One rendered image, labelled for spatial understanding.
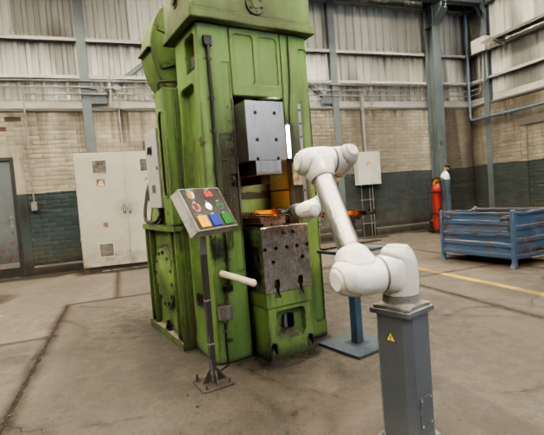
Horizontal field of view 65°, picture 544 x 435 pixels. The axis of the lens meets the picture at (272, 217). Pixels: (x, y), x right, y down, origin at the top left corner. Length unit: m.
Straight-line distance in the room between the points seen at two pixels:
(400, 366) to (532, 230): 4.58
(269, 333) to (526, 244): 4.10
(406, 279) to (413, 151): 9.23
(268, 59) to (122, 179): 5.20
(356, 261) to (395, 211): 8.88
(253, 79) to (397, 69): 8.40
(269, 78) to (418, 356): 2.13
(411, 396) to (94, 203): 6.79
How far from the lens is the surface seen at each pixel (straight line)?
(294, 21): 3.45
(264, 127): 2.95
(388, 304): 1.93
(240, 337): 3.08
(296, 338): 3.09
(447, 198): 10.01
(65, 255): 8.76
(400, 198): 10.73
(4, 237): 8.91
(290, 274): 2.96
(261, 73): 3.21
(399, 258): 1.87
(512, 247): 6.06
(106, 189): 8.02
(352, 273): 1.75
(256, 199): 3.41
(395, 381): 2.02
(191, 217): 2.41
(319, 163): 2.02
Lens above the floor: 1.13
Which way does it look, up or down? 3 degrees down
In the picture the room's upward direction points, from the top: 4 degrees counter-clockwise
